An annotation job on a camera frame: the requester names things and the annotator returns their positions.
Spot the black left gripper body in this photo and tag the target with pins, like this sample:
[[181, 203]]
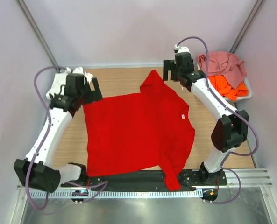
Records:
[[86, 94]]

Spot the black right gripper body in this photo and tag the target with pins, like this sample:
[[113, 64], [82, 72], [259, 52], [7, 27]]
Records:
[[178, 73]]

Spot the red t shirt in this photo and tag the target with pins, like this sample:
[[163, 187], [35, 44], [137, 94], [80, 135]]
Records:
[[141, 130]]

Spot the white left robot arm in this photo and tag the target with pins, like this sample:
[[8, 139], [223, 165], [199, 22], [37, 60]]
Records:
[[34, 170]]

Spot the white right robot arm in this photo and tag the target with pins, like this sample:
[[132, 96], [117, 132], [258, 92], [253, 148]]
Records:
[[230, 130]]

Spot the folded white printed t shirt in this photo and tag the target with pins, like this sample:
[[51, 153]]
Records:
[[60, 79]]

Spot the orange t shirt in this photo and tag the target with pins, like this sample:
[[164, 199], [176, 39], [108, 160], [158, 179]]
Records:
[[220, 83]]

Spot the pink t shirt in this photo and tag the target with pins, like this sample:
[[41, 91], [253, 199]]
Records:
[[227, 64]]

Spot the white plastic tray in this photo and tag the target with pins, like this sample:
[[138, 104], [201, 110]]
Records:
[[202, 60]]

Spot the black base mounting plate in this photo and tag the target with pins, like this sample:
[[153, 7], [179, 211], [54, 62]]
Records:
[[152, 180]]

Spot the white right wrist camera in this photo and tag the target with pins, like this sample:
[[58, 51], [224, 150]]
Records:
[[179, 49]]

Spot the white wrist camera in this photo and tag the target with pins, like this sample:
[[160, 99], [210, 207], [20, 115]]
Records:
[[179, 49], [77, 70]]

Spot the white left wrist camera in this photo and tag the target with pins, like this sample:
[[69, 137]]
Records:
[[77, 70]]

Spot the aluminium right frame post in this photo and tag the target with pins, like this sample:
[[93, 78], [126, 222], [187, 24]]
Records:
[[247, 24]]

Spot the aluminium frame post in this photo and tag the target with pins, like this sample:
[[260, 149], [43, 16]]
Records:
[[31, 21], [247, 24]]

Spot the aluminium left frame post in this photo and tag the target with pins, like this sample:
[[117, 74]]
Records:
[[31, 21]]

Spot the slotted grey cable duct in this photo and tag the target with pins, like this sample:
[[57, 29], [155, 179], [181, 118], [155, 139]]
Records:
[[72, 193]]

